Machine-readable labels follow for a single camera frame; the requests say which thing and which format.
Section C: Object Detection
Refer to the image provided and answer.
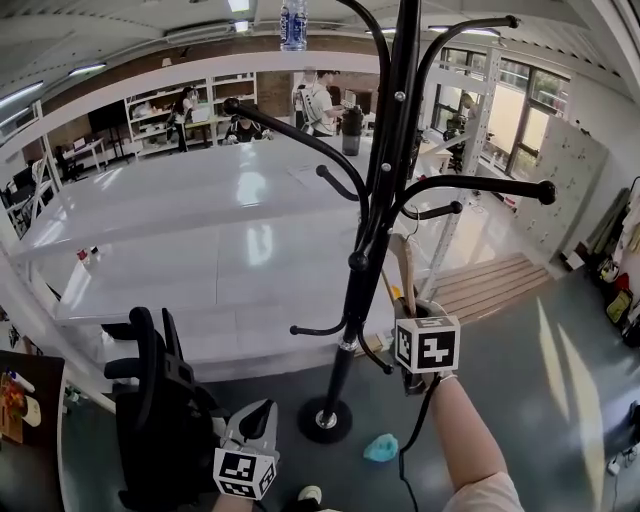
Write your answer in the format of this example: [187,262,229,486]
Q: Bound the wooden tissue box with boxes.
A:
[0,371,26,444]

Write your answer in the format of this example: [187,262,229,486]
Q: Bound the large white metal shelving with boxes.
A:
[0,48,503,387]

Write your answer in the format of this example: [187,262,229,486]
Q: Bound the black thermos jug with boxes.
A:
[340,105,364,157]

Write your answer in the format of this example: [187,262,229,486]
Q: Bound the black office chair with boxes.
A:
[101,306,232,512]

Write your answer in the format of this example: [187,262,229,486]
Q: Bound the white locker cabinet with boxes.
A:
[513,118,612,267]

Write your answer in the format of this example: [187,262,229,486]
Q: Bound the black coat rack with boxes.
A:
[222,0,558,444]

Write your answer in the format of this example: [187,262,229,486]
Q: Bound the person's right forearm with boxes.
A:
[426,372,507,497]

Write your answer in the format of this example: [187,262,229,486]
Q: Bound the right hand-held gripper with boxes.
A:
[393,297,461,397]

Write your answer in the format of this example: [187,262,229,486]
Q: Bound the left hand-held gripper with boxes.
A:
[212,398,280,501]

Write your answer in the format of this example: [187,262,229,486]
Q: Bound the white cup with colourful items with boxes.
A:
[18,394,43,428]

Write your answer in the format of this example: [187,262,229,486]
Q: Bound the person's left forearm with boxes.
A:
[208,491,257,512]

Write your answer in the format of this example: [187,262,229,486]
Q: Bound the wooden steps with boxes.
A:
[428,251,565,325]

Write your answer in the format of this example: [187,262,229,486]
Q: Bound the wooden hanger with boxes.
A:
[381,206,422,319]

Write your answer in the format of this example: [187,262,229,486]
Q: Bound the dark wooden desk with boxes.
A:
[0,349,67,447]

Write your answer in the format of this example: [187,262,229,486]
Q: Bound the clear water bottle blue label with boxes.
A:
[278,0,309,53]

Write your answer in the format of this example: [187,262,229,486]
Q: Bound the person's beige clothing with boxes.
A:
[443,471,527,512]

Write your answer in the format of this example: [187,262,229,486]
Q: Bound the yellow-green bag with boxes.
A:
[605,289,634,324]

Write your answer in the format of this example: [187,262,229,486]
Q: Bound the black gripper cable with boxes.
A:
[396,373,444,512]

